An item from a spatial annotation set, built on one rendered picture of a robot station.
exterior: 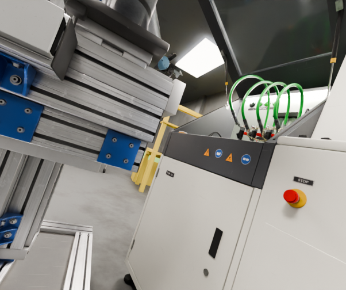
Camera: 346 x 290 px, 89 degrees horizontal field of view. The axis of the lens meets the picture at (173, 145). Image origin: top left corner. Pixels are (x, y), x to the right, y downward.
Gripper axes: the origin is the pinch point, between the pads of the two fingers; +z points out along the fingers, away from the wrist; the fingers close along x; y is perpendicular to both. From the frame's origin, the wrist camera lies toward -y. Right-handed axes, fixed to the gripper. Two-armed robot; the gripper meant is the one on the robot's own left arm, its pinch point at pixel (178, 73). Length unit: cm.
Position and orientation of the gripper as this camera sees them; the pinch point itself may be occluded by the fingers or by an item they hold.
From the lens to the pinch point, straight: 156.5
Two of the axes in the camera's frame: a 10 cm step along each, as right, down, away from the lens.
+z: 6.1, 2.6, 7.5
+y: -4.2, 9.1, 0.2
